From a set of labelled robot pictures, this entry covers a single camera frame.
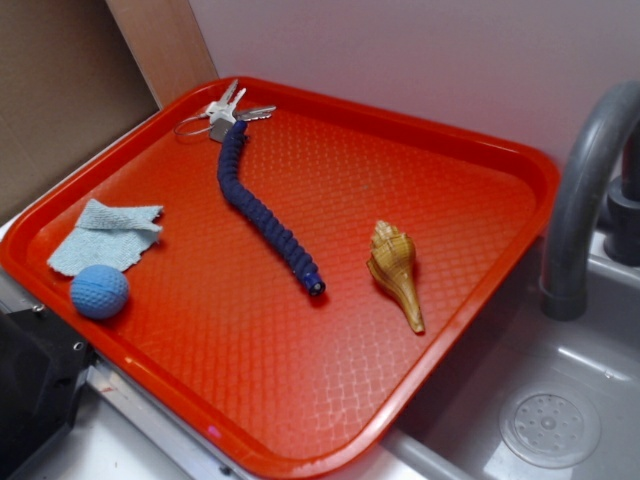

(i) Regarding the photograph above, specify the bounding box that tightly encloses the silver keys bunch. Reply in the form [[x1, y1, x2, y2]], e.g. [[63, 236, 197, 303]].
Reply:
[[205, 79, 276, 143]]

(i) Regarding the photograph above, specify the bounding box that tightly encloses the sink drain cover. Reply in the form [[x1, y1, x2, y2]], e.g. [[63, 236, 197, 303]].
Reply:
[[499, 382, 601, 470]]

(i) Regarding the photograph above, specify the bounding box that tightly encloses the brown spiral seashell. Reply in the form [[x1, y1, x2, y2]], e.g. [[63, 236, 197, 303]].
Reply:
[[366, 220, 426, 335]]

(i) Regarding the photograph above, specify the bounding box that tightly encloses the light blue cloth piece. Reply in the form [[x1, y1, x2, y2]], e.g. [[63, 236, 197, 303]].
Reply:
[[47, 199, 163, 277]]

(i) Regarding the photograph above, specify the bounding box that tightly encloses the dark grey faucet knob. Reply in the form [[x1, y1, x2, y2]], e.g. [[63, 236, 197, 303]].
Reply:
[[604, 176, 639, 267]]

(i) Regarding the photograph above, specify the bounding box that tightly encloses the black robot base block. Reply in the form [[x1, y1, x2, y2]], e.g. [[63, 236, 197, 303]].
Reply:
[[1, 305, 94, 479]]

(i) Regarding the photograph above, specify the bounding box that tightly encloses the brown cardboard panel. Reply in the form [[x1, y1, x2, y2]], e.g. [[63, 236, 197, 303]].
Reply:
[[1, 1, 157, 221]]

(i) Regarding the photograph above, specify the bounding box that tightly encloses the grey toy faucet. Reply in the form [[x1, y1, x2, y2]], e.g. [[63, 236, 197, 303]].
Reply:
[[540, 80, 639, 321]]

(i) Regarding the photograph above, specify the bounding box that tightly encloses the grey plastic sink basin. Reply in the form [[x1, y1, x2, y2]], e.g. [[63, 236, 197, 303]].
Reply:
[[387, 234, 640, 480]]

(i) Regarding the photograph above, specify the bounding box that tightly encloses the wooden board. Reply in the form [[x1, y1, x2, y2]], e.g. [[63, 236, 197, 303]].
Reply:
[[106, 0, 219, 108]]

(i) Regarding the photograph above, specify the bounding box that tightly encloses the navy braided lanyard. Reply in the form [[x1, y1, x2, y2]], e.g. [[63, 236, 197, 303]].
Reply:
[[216, 121, 327, 298]]

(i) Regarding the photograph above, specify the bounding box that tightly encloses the blue dimpled ball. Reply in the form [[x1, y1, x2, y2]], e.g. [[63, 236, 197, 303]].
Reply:
[[70, 265, 130, 320]]

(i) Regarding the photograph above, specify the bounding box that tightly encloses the red plastic tray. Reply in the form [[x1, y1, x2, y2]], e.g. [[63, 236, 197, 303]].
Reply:
[[1, 78, 559, 479]]

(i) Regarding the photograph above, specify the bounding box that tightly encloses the wire key ring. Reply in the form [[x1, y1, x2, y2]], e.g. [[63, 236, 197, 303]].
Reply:
[[173, 114, 217, 138]]

